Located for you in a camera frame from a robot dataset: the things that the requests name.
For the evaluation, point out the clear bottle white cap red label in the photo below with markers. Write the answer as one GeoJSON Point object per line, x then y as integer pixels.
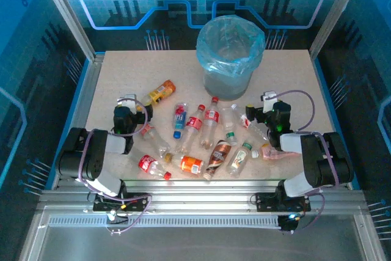
{"type": "Point", "coordinates": [244, 120]}

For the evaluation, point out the clear bottle small red label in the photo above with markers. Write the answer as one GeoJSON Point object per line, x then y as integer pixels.
{"type": "Point", "coordinates": [152, 135]}

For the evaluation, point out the orange juice bottle yellow label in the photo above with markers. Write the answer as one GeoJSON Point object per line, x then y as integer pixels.
{"type": "Point", "coordinates": [160, 90]}

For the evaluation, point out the clear bottle green cap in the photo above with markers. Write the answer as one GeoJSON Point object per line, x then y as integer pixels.
{"type": "Point", "coordinates": [228, 122]}

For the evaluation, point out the pink label crushed bottle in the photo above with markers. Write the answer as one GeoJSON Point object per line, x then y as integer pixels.
{"type": "Point", "coordinates": [275, 153]}

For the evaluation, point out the red label cola bottle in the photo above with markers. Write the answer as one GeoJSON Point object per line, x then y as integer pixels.
{"type": "Point", "coordinates": [210, 117]}
{"type": "Point", "coordinates": [194, 123]}

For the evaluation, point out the white tea bottle green cap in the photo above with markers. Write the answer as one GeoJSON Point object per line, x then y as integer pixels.
{"type": "Point", "coordinates": [239, 158]}

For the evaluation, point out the crushed short cola bottle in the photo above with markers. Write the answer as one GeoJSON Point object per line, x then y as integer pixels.
{"type": "Point", "coordinates": [148, 163]}

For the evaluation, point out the brown Nescafe coffee bottle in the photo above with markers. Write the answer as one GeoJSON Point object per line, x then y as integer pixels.
{"type": "Point", "coordinates": [218, 154]}

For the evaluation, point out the orange label bottle gold cap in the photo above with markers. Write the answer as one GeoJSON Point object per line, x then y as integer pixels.
{"type": "Point", "coordinates": [191, 164]}

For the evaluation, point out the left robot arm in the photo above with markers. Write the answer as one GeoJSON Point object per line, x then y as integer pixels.
{"type": "Point", "coordinates": [91, 151]}

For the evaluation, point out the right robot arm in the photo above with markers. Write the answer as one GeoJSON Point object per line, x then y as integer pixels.
{"type": "Point", "coordinates": [320, 157]}

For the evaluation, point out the translucent grey bin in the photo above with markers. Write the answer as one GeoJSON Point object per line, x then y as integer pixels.
{"type": "Point", "coordinates": [227, 86]}

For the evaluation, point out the blue plastic bin bag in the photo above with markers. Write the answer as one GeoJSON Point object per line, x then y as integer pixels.
{"type": "Point", "coordinates": [229, 59]}

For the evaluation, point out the Fiji water bottle blue cap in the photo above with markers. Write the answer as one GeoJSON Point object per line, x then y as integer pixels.
{"type": "Point", "coordinates": [179, 119]}

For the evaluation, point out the white connector plug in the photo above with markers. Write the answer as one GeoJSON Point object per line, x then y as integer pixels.
{"type": "Point", "coordinates": [112, 215]}

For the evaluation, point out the black connector box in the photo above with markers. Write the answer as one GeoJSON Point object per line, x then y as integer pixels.
{"type": "Point", "coordinates": [288, 224]}

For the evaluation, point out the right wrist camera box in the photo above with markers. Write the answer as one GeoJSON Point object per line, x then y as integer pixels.
{"type": "Point", "coordinates": [268, 97]}

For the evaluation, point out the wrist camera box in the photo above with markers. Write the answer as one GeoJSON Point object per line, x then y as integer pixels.
{"type": "Point", "coordinates": [268, 97]}
{"type": "Point", "coordinates": [128, 99]}

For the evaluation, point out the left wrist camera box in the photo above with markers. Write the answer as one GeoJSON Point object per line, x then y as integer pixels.
{"type": "Point", "coordinates": [128, 99]}

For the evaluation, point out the aluminium side rail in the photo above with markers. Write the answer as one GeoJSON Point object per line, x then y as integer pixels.
{"type": "Point", "coordinates": [84, 105]}

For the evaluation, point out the aluminium front rail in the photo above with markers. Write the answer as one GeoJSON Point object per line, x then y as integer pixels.
{"type": "Point", "coordinates": [198, 190]}

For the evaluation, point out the aluminium frame post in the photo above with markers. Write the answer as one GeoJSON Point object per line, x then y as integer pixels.
{"type": "Point", "coordinates": [67, 13]}
{"type": "Point", "coordinates": [336, 10]}

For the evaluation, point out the grey metal base plate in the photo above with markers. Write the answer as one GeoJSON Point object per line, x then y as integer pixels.
{"type": "Point", "coordinates": [198, 245]}

